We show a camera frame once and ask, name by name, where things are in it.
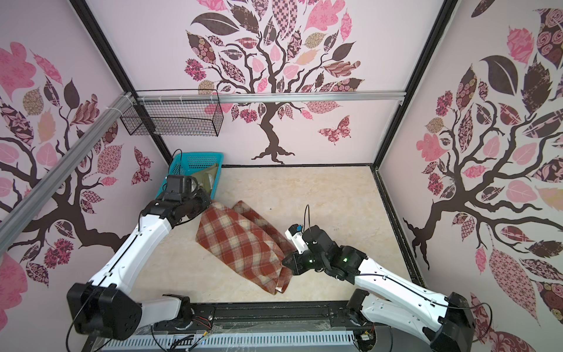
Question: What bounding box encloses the red plaid skirt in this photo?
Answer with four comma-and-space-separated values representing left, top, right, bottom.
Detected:
196, 201, 296, 295

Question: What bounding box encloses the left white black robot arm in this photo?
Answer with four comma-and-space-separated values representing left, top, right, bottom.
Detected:
67, 189, 211, 340

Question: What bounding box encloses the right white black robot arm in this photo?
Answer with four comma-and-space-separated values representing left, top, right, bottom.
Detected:
282, 224, 476, 351

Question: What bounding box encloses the olive and white skirt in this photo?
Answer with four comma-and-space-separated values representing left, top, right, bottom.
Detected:
191, 164, 218, 195

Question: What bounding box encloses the teal plastic basket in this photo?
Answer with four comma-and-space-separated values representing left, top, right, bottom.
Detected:
157, 152, 224, 199

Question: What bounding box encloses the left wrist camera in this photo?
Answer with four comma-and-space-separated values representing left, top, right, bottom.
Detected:
163, 175, 199, 196

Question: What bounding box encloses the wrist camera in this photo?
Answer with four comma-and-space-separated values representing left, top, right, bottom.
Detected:
284, 224, 308, 254
163, 175, 199, 196

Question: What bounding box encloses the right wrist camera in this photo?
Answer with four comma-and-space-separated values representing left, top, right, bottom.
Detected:
284, 224, 308, 254

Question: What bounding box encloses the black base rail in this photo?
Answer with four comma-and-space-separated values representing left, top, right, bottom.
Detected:
126, 293, 386, 351

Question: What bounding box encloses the white slotted cable duct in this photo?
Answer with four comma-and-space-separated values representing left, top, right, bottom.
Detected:
101, 331, 357, 351

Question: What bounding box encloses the black wire basket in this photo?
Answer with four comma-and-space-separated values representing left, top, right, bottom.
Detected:
120, 88, 224, 137

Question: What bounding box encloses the aluminium rail back wall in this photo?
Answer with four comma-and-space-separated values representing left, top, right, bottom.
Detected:
136, 90, 406, 104

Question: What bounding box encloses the aluminium rail wall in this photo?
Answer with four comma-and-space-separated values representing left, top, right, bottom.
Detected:
1, 92, 134, 253
136, 90, 406, 104

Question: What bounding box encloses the aluminium rail left wall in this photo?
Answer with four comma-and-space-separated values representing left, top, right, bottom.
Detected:
1, 92, 134, 253

